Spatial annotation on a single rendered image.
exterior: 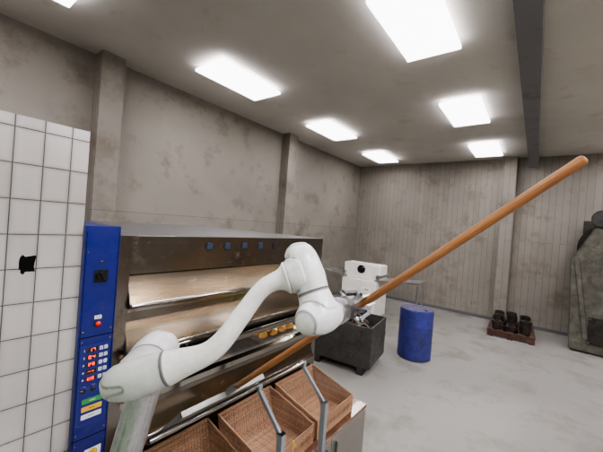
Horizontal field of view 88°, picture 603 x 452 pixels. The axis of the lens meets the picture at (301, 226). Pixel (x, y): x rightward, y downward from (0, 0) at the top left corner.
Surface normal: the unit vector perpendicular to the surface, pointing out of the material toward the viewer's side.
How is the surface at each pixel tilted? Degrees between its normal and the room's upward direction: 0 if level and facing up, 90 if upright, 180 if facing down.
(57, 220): 90
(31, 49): 90
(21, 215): 90
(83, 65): 90
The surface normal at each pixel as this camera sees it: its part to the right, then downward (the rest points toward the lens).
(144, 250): 0.79, 0.07
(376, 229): -0.60, -0.04
